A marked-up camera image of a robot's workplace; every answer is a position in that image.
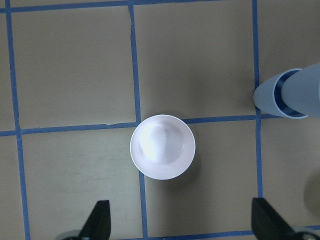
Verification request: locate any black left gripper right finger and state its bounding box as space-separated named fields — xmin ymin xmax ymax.
xmin=251 ymin=197 xmax=296 ymax=240

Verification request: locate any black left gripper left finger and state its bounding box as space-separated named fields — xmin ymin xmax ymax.
xmin=77 ymin=200 xmax=111 ymax=240

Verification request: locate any blue cup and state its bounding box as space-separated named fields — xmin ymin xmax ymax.
xmin=253 ymin=68 xmax=308 ymax=120
xmin=281 ymin=63 xmax=320 ymax=118

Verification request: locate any pink bowl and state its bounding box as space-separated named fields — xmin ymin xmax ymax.
xmin=129 ymin=114 xmax=196 ymax=180

